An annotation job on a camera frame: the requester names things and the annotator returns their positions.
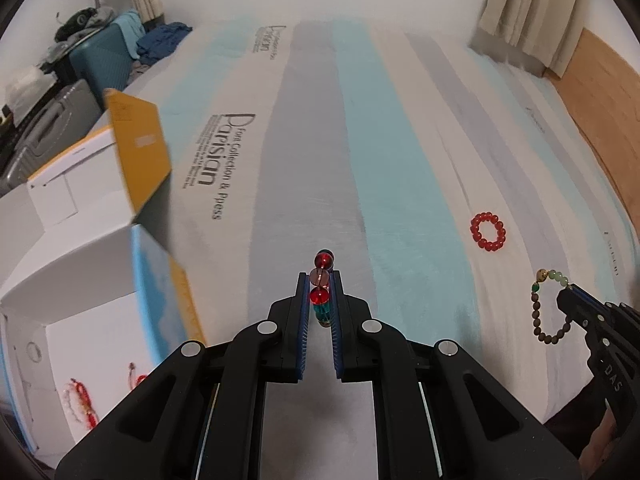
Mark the light blue cloth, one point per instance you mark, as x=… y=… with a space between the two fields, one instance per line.
x=131 y=32

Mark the teal suitcase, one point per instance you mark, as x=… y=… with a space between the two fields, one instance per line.
x=100 y=65

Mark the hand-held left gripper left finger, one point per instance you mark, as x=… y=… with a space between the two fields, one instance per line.
x=302 y=332

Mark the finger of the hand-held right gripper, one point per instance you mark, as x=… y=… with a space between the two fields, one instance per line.
x=580 y=307

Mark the dark blue cloth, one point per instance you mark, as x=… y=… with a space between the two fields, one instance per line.
x=162 y=42

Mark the person's right hand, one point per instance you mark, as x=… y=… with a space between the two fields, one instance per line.
x=602 y=445

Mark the grey suitcase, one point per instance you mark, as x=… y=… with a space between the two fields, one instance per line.
x=45 y=130

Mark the white plastic bag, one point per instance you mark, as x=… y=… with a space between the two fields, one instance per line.
x=25 y=85

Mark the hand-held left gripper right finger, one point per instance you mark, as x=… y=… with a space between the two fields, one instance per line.
x=335 y=335

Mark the striped printed blanket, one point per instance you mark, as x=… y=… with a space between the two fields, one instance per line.
x=400 y=160

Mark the blue yellow cardboard box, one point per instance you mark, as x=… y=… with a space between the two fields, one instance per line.
x=145 y=160

